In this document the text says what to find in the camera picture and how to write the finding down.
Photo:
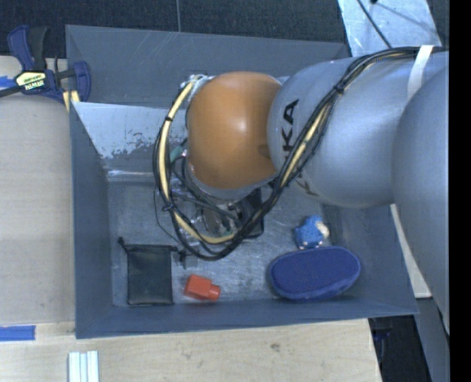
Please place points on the red plastic block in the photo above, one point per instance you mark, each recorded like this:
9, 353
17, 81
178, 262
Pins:
199, 287

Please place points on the dark blue oval pad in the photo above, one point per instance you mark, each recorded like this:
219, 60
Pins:
313, 274

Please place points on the pale wood flat board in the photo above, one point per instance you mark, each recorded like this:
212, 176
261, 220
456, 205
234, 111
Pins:
32, 213

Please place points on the blue toy animal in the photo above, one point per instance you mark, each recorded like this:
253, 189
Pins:
309, 233

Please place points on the grey metal bin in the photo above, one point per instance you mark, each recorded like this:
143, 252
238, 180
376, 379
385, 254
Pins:
100, 221

